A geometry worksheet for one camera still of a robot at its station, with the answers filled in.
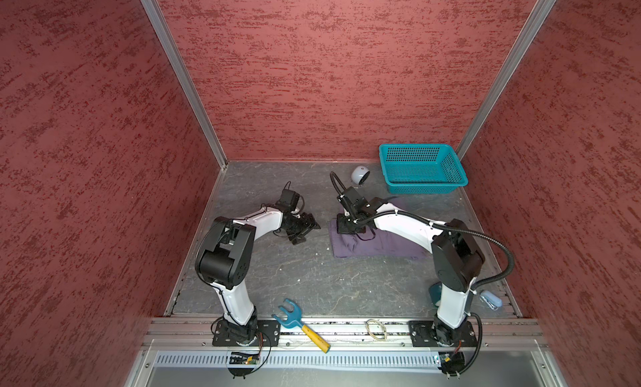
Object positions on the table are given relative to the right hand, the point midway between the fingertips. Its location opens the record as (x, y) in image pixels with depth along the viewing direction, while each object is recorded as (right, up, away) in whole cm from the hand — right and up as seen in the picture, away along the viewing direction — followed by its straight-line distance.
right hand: (340, 233), depth 90 cm
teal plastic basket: (+41, +26, +28) cm, 56 cm away
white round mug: (+10, +23, +17) cm, 30 cm away
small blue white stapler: (+49, -20, -11) cm, 54 cm away
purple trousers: (+15, -4, -2) cm, 16 cm away
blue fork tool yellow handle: (-15, -24, -14) cm, 31 cm away
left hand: (-10, -2, +3) cm, 10 cm away
